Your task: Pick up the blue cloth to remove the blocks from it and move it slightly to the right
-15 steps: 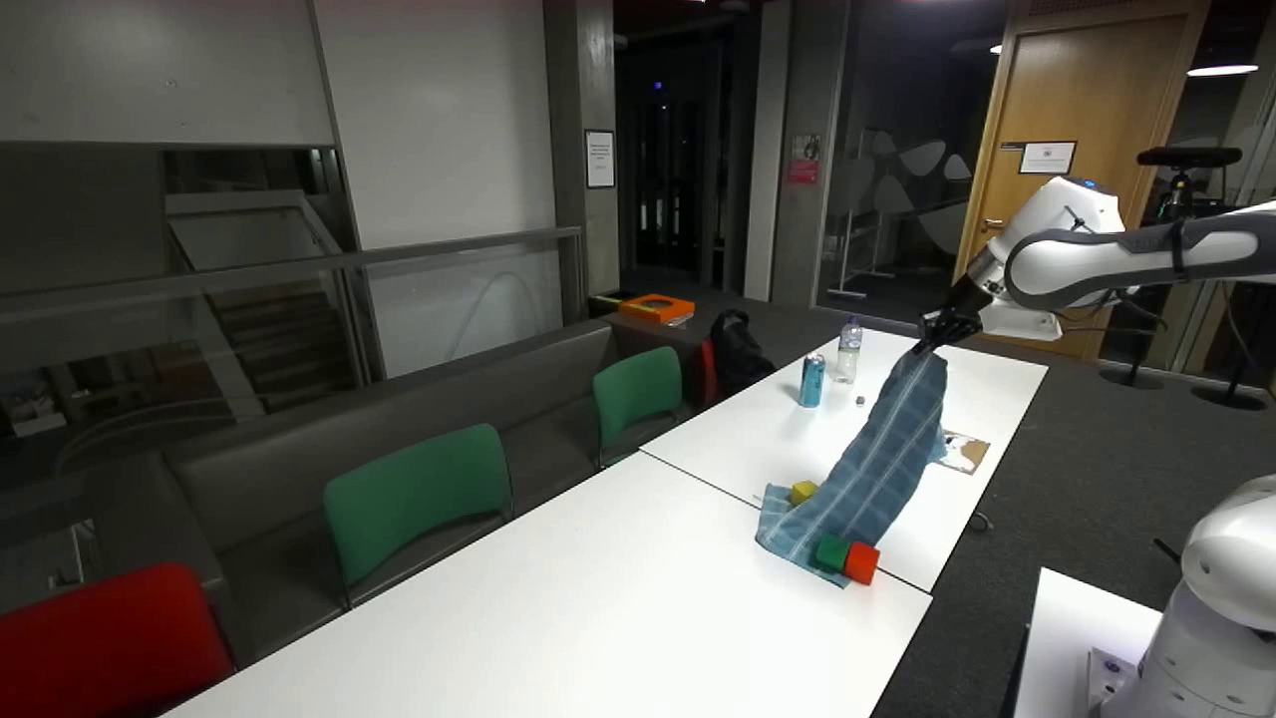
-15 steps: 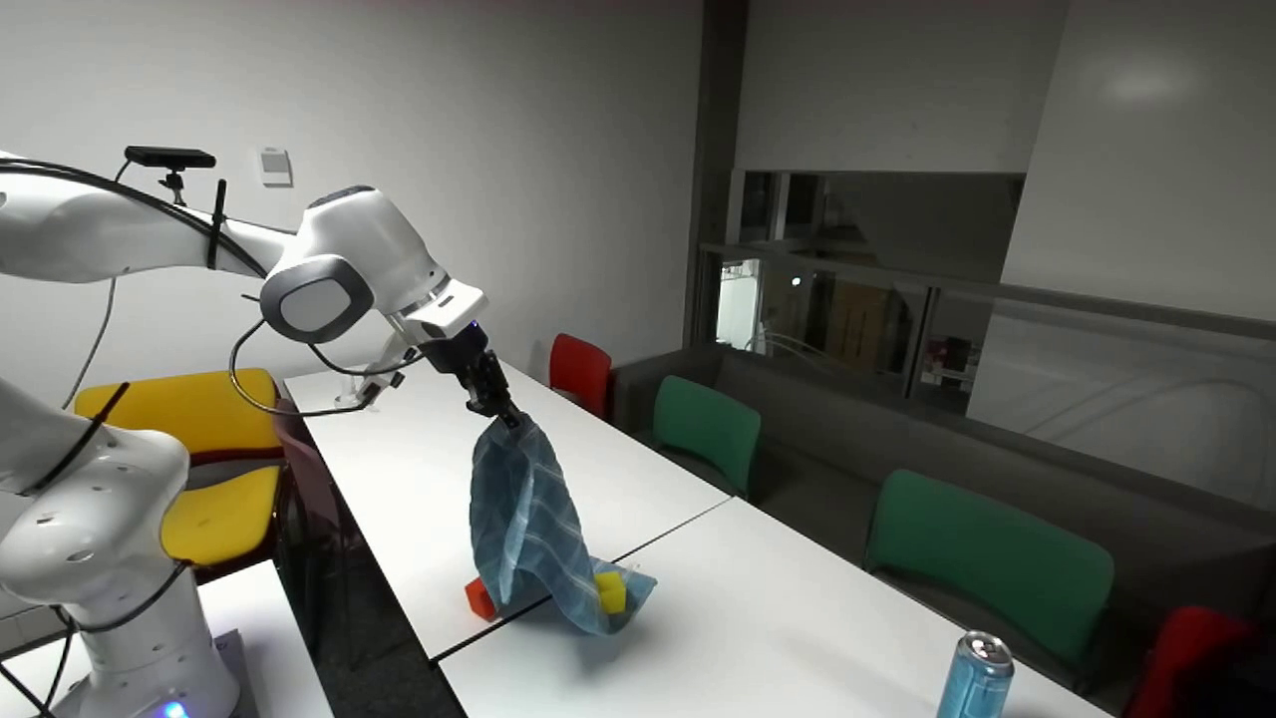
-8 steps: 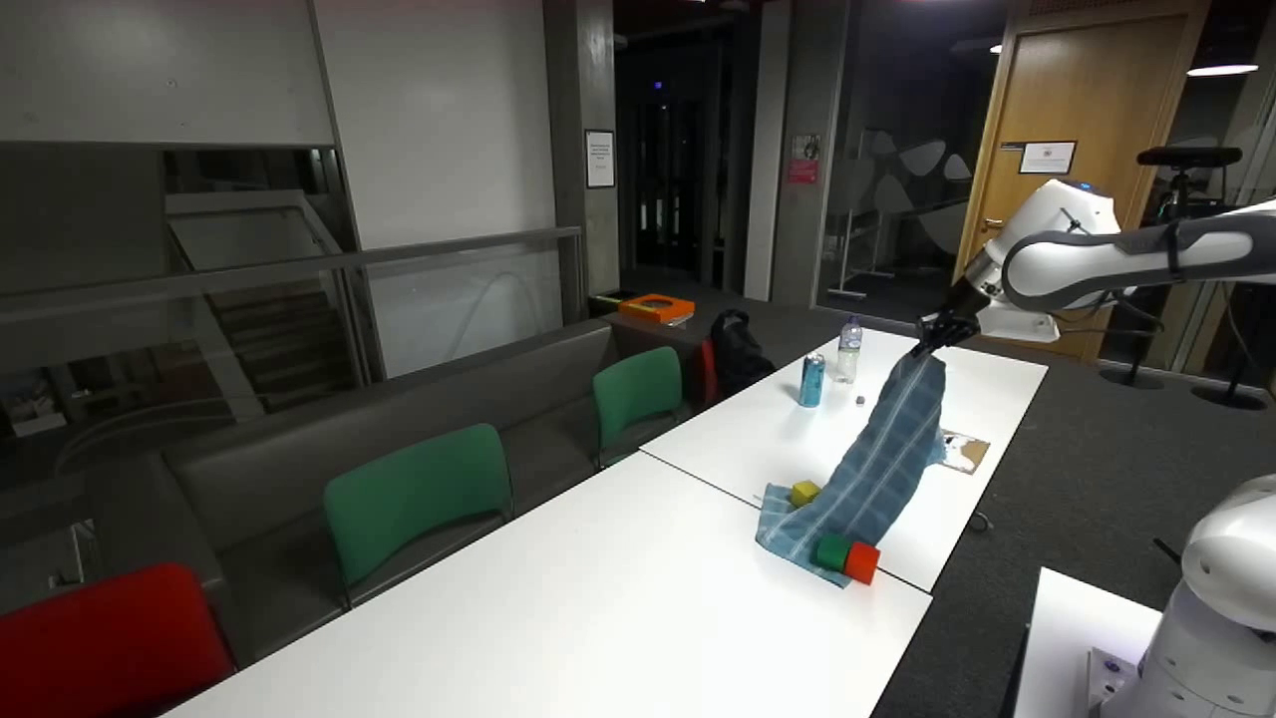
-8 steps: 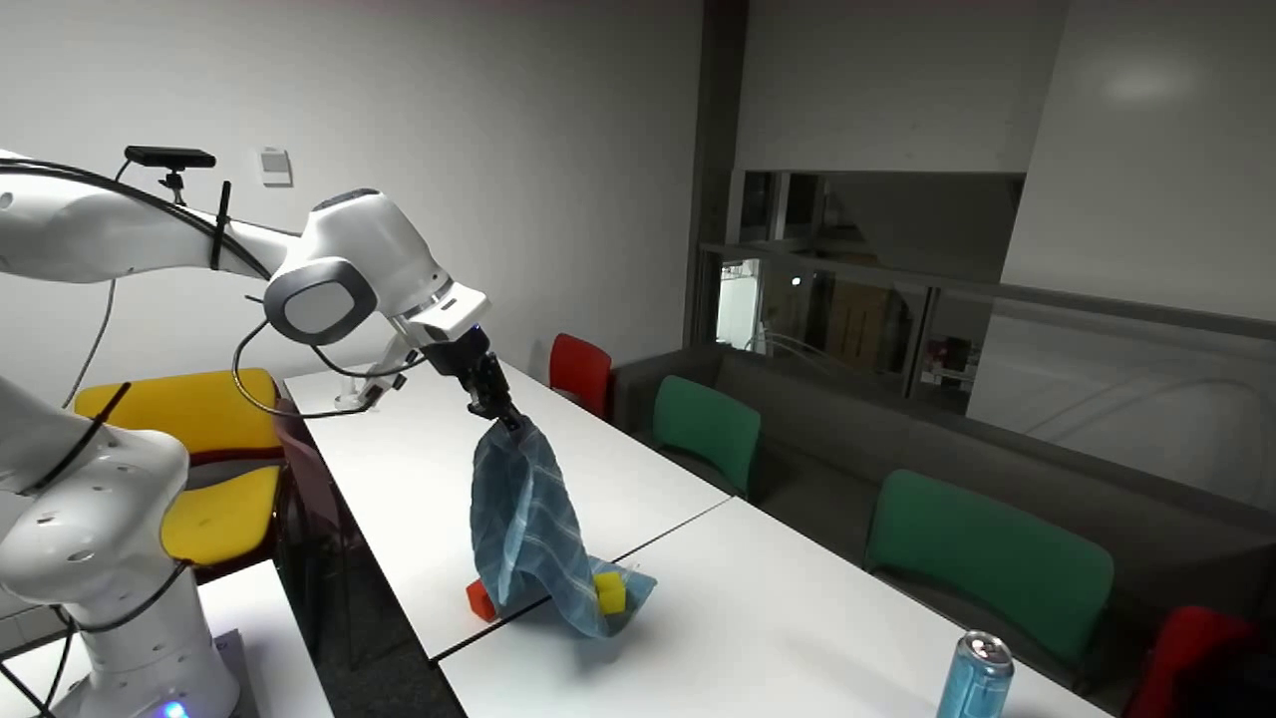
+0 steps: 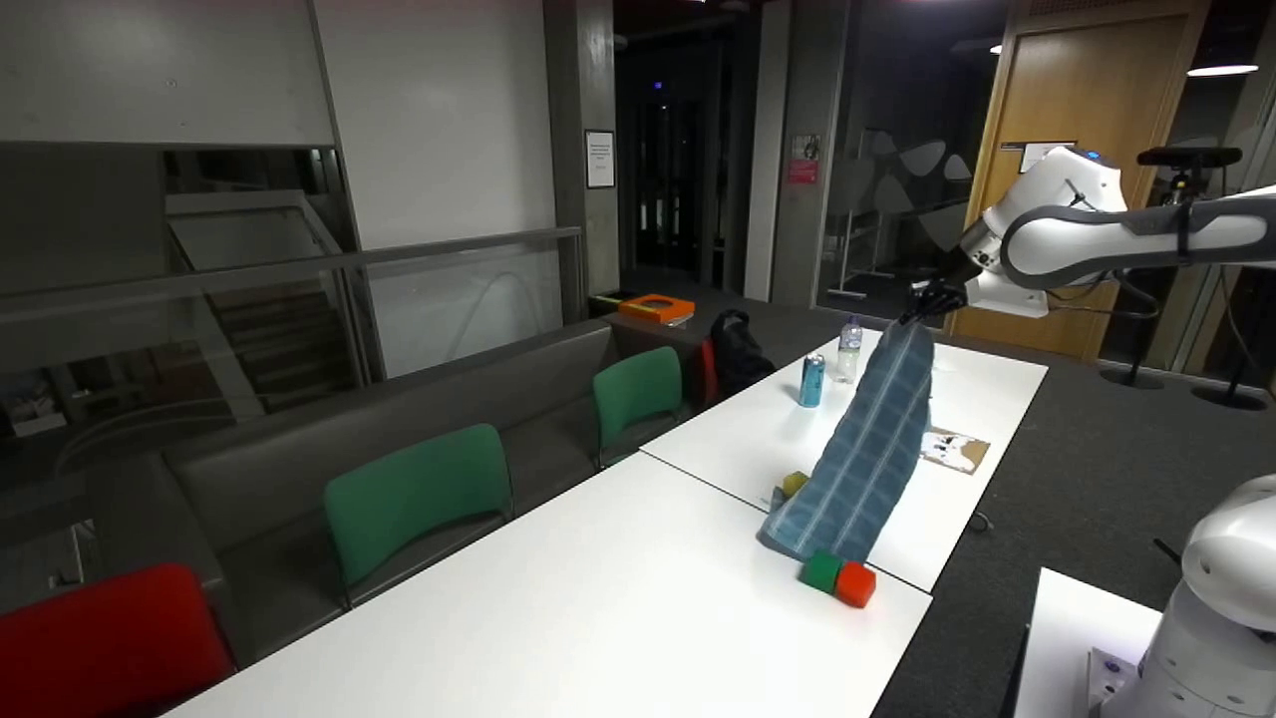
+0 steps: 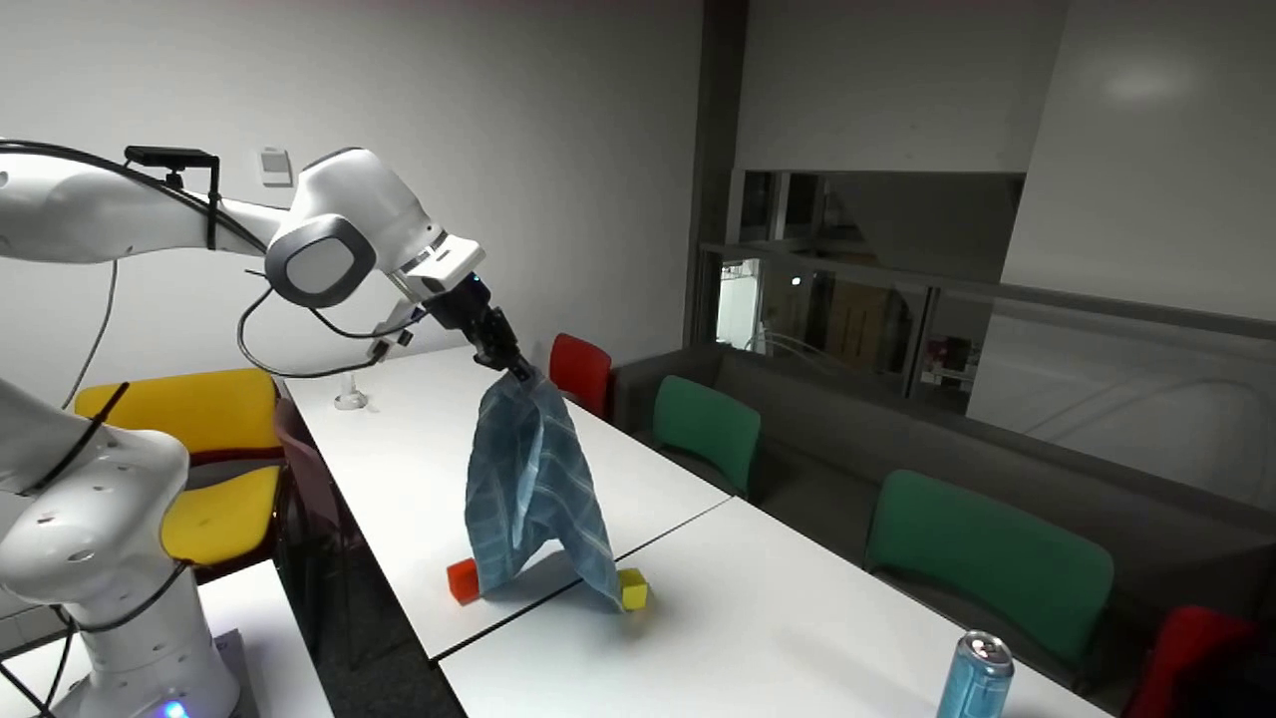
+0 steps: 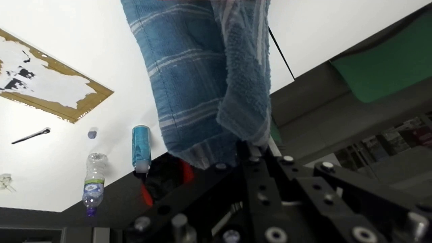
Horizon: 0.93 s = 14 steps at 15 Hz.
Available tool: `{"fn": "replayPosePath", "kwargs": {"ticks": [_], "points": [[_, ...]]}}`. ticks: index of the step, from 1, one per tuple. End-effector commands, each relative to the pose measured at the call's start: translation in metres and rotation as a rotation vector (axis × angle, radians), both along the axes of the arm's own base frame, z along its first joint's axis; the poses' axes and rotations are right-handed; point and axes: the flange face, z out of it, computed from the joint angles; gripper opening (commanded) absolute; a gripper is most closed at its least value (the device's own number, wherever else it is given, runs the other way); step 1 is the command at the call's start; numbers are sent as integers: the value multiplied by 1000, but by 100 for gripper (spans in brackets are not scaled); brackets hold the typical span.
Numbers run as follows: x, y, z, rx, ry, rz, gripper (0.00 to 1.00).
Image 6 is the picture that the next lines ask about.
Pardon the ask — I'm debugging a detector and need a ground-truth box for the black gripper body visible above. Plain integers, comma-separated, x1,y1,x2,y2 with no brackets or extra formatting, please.
418,273,515,350

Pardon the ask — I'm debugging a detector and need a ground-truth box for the red wooden block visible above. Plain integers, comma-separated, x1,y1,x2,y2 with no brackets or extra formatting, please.
443,555,481,611

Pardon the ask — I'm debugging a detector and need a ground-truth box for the blue checked cloth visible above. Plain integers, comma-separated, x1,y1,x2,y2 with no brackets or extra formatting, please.
461,366,628,615

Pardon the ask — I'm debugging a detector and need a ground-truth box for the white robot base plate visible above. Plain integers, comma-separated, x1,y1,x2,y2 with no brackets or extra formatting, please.
0,555,336,718

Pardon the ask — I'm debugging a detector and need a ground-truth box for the blue drink can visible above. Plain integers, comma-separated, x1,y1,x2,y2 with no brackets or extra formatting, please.
935,626,1016,718

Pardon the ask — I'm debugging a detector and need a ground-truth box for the yellow wooden block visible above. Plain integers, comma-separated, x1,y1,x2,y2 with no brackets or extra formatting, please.
613,568,655,615

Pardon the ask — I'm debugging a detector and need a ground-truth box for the green chair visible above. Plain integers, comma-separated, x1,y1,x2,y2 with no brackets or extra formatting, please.
867,466,1115,672
651,373,766,501

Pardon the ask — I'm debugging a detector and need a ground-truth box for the yellow chair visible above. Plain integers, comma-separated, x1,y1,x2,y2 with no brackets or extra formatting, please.
72,366,290,575

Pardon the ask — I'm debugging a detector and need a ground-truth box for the red chair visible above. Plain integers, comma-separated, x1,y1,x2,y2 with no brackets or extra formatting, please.
546,332,617,425
1122,602,1259,718

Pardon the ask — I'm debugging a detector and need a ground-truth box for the white wall switch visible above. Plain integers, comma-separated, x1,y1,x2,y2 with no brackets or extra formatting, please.
254,143,299,193

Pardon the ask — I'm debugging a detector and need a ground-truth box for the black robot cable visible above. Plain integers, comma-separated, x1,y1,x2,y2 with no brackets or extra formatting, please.
235,283,432,386

